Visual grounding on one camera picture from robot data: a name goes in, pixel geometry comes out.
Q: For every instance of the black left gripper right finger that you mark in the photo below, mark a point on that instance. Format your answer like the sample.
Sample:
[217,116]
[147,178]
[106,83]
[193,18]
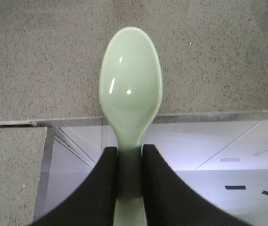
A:
[169,201]

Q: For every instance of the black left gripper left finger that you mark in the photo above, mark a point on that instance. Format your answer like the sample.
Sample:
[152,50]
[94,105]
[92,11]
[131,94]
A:
[93,202]

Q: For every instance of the pale green plastic spoon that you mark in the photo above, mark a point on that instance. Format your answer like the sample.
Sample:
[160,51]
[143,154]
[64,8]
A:
[130,93]

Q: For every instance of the black tape strip centre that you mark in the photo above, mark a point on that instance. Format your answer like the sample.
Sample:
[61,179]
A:
[232,187]

